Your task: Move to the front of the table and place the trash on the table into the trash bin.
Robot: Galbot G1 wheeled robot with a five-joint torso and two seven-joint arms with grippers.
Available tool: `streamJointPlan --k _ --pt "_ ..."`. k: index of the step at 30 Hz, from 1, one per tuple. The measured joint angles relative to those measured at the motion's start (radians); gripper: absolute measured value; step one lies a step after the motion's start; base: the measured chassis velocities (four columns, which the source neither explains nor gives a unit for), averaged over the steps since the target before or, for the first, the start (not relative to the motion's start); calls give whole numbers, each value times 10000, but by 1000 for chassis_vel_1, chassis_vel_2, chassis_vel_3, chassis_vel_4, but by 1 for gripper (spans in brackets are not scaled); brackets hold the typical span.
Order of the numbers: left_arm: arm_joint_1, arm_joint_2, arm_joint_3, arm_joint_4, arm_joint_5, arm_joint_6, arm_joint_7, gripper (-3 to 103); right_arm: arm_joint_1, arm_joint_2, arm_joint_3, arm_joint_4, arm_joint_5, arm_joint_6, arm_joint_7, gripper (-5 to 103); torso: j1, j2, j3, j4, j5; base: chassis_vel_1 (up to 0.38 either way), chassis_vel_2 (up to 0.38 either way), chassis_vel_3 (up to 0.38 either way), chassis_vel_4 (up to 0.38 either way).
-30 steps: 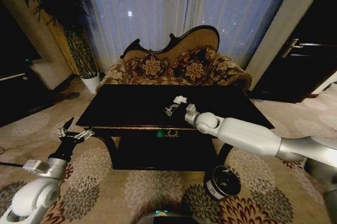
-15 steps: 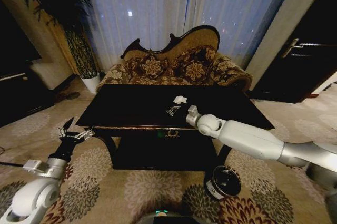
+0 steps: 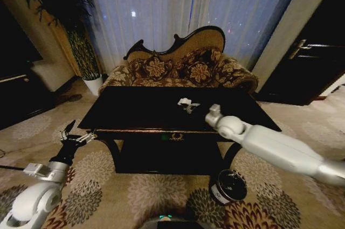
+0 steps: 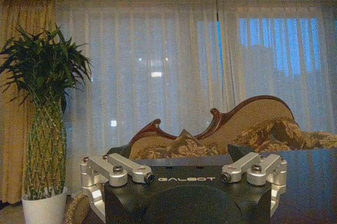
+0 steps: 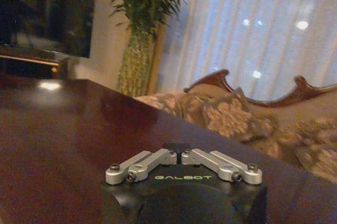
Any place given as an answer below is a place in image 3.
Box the dark wooden door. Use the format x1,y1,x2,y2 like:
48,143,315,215
258,0,345,106

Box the white plant pot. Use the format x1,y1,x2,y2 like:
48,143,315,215
81,73,105,97

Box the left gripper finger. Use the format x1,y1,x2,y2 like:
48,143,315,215
76,129,98,144
59,120,77,141

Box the sheer white curtain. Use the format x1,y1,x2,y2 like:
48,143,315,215
77,0,308,73

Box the tall green potted plant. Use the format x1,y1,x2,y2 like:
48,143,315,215
10,0,102,82

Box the floral square sofa cushion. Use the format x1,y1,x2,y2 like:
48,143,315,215
185,58,217,85
143,53,174,80

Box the brass door handle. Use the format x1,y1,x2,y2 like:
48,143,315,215
288,39,314,60

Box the black wooden coffee table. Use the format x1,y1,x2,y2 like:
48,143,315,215
78,86,282,176

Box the black round trash bin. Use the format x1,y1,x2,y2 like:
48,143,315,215
209,169,249,206

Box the floral patterned carved sofa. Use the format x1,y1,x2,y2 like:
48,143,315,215
98,25,260,96

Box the crumpled white paper trash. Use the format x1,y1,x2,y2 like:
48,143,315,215
177,96,192,107

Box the dark low cabinet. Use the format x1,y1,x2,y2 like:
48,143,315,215
0,0,56,130

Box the thin black floor cable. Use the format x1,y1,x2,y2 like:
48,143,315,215
0,164,27,171

